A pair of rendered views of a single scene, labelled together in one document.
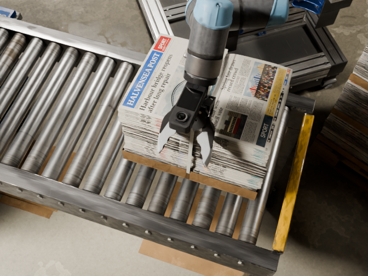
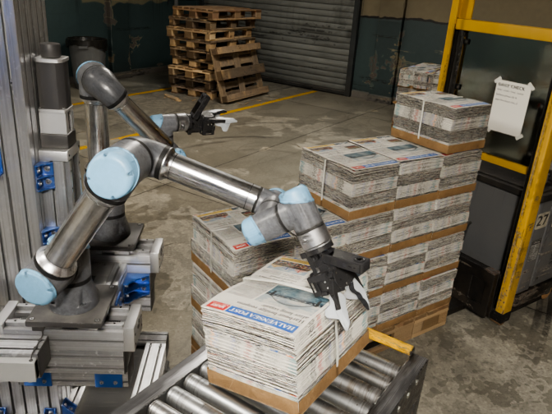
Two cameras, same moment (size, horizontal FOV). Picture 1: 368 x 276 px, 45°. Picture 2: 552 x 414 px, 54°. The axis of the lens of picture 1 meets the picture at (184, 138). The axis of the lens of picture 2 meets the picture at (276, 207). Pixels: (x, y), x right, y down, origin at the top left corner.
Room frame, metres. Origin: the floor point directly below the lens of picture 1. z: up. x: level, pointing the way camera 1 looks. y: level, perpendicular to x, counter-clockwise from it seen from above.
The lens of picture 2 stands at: (0.36, 1.16, 1.80)
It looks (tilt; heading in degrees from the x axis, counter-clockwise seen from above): 23 degrees down; 284
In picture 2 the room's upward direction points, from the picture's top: 4 degrees clockwise
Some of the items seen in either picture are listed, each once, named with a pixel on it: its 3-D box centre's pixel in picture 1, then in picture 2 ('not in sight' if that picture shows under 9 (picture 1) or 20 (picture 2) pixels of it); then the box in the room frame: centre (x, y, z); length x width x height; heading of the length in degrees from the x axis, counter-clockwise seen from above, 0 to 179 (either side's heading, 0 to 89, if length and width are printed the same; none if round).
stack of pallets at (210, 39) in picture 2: not in sight; (214, 50); (3.71, -7.31, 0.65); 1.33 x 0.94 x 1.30; 76
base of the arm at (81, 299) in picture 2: not in sight; (72, 287); (1.31, -0.10, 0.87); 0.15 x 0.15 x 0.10
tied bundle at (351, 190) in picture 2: not in sight; (347, 179); (0.65, -1.28, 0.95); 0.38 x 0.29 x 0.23; 140
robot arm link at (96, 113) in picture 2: not in sight; (98, 132); (1.56, -0.67, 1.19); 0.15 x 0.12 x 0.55; 134
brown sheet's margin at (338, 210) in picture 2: not in sight; (344, 196); (0.65, -1.27, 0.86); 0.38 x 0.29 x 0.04; 140
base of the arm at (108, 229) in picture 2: not in sight; (110, 222); (1.47, -0.57, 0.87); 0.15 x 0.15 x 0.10
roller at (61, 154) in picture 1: (81, 116); not in sight; (0.70, 0.32, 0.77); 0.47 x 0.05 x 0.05; 162
